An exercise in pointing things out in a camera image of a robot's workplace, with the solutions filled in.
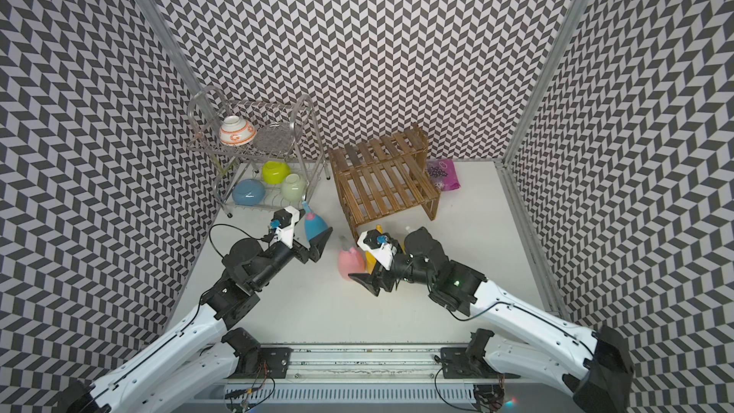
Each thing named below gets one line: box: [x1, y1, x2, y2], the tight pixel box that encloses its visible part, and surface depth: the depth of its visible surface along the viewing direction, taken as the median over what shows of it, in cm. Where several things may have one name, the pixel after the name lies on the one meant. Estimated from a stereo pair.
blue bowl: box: [231, 178, 266, 207], surface depth 103 cm
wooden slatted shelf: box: [327, 123, 441, 242], surface depth 91 cm
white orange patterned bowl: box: [218, 114, 258, 148], surface depth 87 cm
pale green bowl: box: [280, 173, 308, 202], surface depth 101 cm
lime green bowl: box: [261, 160, 292, 185], surface depth 107 cm
